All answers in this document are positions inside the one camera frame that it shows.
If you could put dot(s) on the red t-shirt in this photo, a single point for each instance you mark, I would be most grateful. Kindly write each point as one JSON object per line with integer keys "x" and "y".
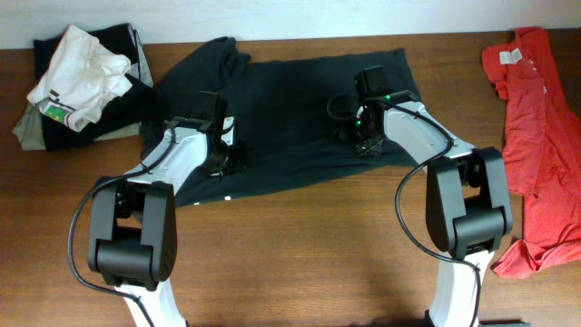
{"x": 541, "y": 152}

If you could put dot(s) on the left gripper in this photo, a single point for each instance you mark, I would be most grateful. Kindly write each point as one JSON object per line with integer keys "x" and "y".
{"x": 238, "y": 157}

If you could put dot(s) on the dark green t-shirt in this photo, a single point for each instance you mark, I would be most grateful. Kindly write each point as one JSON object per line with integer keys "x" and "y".
{"x": 280, "y": 107}

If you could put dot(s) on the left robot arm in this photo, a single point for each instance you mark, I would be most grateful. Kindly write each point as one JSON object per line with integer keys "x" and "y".
{"x": 133, "y": 235}

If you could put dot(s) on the grey folded garment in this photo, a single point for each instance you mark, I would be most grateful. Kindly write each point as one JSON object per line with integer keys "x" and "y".
{"x": 32, "y": 131}

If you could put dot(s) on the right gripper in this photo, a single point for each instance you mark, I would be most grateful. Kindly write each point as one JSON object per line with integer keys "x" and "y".
{"x": 370, "y": 147}

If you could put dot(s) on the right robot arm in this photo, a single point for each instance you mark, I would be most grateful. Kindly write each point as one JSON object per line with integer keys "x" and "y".
{"x": 468, "y": 210}

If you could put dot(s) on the white printed t-shirt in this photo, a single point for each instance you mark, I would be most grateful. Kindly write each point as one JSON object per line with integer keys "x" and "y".
{"x": 82, "y": 78}

